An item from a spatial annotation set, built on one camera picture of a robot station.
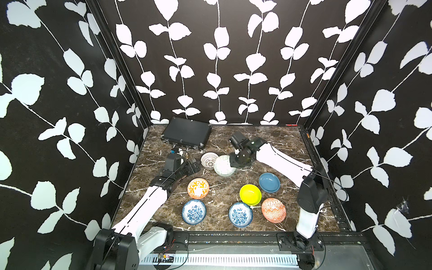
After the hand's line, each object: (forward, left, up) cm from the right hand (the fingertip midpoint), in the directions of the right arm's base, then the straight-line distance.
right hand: (230, 161), depth 85 cm
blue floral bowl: (-21, +18, -13) cm, 31 cm away
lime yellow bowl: (-13, -10, -12) cm, 21 cm away
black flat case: (+33, +29, -14) cm, 46 cm away
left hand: (-1, +18, +1) cm, 18 cm away
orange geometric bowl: (-20, -21, -14) cm, 32 cm away
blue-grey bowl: (-5, -22, -14) cm, 27 cm away
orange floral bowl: (-10, +17, -12) cm, 23 cm away
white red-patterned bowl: (+9, +13, -13) cm, 21 cm away
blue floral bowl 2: (-22, -5, -14) cm, 27 cm away
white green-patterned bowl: (-1, +4, -3) cm, 5 cm away
